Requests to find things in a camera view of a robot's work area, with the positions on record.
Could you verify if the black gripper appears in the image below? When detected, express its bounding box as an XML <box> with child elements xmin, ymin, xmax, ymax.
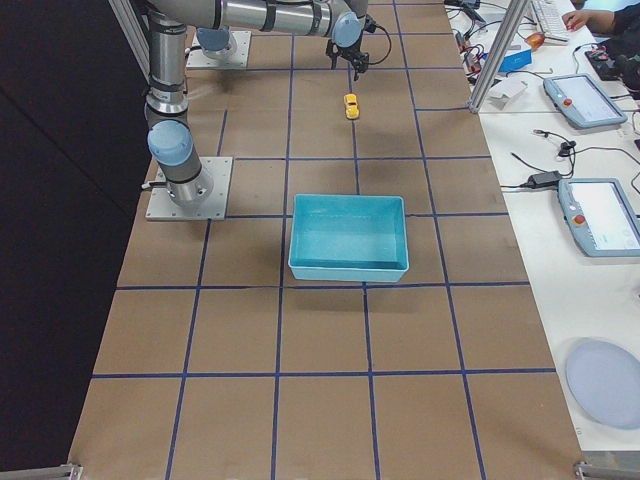
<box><xmin>325</xmin><ymin>14</ymin><xmax>377</xmax><ymax>81</ymax></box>

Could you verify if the yellow toy beetle car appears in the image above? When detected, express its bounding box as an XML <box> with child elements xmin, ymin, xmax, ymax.
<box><xmin>343</xmin><ymin>93</ymin><xmax>360</xmax><ymax>120</ymax></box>

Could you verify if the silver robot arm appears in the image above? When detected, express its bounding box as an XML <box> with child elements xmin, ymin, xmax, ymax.
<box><xmin>144</xmin><ymin>1</ymin><xmax>377</xmax><ymax>209</ymax></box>

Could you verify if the white folded paper box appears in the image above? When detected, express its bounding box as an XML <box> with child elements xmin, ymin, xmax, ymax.
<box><xmin>487</xmin><ymin>78</ymin><xmax>528</xmax><ymax>110</ymax></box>

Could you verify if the blue and white box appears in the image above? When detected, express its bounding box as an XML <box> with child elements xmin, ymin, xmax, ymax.
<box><xmin>499</xmin><ymin>49</ymin><xmax>532</xmax><ymax>73</ymax></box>

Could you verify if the light blue plastic bin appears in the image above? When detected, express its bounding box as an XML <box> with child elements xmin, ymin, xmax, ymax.
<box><xmin>288</xmin><ymin>194</ymin><xmax>410</xmax><ymax>282</ymax></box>

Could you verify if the far grey teach pendant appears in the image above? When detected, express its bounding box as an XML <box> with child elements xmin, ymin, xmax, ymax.
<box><xmin>543</xmin><ymin>74</ymin><xmax>627</xmax><ymax>129</ymax></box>

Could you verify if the grey teach pendant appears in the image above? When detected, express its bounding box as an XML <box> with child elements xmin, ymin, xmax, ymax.
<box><xmin>557</xmin><ymin>178</ymin><xmax>639</xmax><ymax>258</ymax></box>
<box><xmin>543</xmin><ymin>74</ymin><xmax>627</xmax><ymax>129</ymax></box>

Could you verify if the black power adapter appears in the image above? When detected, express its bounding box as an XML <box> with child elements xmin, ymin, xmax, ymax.
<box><xmin>527</xmin><ymin>170</ymin><xmax>562</xmax><ymax>190</ymax></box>

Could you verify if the near grey teach pendant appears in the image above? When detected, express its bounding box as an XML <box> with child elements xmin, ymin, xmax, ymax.
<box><xmin>557</xmin><ymin>178</ymin><xmax>639</xmax><ymax>258</ymax></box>

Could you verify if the round light blue plate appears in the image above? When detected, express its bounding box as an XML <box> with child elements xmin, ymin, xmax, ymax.
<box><xmin>565</xmin><ymin>340</ymin><xmax>639</xmax><ymax>430</ymax></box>

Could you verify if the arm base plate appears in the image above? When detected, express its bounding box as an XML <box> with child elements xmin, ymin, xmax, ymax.
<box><xmin>142</xmin><ymin>157</ymin><xmax>233</xmax><ymax>221</ymax></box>
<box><xmin>186</xmin><ymin>28</ymin><xmax>251</xmax><ymax>70</ymax></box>

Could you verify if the aluminium frame post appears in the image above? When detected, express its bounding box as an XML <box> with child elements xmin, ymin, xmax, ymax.
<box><xmin>468</xmin><ymin>1</ymin><xmax>532</xmax><ymax>113</ymax></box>

